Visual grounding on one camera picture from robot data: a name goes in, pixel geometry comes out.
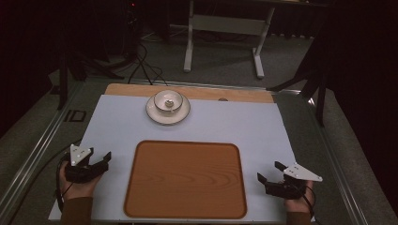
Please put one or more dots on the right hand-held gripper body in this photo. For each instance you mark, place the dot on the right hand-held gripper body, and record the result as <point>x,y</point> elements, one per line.
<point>289,189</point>

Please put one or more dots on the dark equipment with red light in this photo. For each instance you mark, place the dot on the dark equipment with red light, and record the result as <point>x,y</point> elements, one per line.
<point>133,18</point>

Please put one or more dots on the aluminium rail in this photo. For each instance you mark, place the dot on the aluminium rail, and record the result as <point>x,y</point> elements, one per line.
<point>34,153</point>
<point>339,168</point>

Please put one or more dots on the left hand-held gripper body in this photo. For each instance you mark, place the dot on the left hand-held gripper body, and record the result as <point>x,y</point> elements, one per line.
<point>82,173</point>

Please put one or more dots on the pale table mat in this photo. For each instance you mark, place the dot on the pale table mat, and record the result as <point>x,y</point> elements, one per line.
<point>219,125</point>

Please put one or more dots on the white saucer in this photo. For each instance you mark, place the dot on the white saucer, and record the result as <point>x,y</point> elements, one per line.
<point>162,118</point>

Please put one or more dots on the white metal table frame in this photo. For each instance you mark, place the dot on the white metal table frame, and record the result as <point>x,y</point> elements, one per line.
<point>226,24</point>

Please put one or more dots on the person's right hand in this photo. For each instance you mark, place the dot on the person's right hand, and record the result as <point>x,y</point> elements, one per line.
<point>297,206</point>

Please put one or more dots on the black floor bracket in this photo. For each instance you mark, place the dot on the black floor bracket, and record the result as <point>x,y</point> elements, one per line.
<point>75,115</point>

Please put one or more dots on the brown wooden tray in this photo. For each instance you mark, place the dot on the brown wooden tray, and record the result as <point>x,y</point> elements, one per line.
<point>184,181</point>

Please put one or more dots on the person's left hand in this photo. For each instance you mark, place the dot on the person's left hand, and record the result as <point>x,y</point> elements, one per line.
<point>78,190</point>

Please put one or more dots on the white cup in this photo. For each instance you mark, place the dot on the white cup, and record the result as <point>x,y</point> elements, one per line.
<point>159,106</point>

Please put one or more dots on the small pale object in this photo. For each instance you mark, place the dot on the small pale object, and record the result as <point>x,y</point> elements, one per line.
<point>169,102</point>

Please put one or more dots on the black tripod stand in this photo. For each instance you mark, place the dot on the black tripod stand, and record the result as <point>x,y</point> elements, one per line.
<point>64,78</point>
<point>319,93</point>

